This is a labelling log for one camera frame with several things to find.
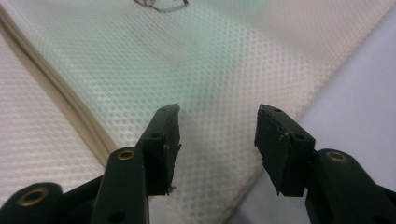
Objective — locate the light blue board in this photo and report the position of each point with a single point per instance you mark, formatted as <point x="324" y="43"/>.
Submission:
<point x="358" y="109"/>

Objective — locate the green cloth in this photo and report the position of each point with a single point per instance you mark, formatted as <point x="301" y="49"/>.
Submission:
<point x="174" y="56"/>

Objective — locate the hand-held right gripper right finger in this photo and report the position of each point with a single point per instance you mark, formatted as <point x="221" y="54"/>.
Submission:
<point x="280" y="146"/>

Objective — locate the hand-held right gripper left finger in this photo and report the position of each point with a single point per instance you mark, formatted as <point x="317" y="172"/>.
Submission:
<point x="160" y="149"/>

